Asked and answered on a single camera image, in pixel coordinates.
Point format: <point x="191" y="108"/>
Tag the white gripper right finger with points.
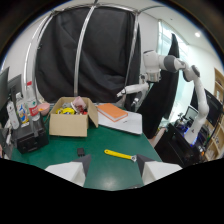
<point x="156" y="170"/>

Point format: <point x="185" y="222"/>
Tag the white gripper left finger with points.
<point x="70" y="171"/>

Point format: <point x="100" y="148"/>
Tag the small black box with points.
<point x="80" y="152"/>

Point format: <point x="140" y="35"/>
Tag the open cardboard box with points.
<point x="71" y="120"/>

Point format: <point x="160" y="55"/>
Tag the black side table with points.
<point x="176" y="145"/>

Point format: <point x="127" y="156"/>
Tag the black metal case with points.
<point x="31" y="135"/>

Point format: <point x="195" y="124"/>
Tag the white flat board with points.
<point x="128" y="124"/>

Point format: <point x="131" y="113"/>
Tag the pink bowl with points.
<point x="43" y="108"/>

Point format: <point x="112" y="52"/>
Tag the orange book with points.
<point x="112" y="111"/>

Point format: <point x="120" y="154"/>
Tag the wooden shelf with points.
<point x="216" y="123"/>

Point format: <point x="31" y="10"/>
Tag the bottle with yellow label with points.
<point x="22" y="111"/>

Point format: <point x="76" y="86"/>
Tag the clear bottle red label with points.
<point x="32" y="103"/>

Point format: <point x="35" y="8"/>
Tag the white remote control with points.
<point x="12" y="115"/>

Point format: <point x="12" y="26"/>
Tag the black monitor on desk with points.
<point x="210" y="106"/>

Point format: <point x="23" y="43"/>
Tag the black computer monitor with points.
<point x="4" y="88"/>

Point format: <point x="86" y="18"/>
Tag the black curtain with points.
<point x="90" y="53"/>

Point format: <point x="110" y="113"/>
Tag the silver metal frame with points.
<point x="80" y="50"/>

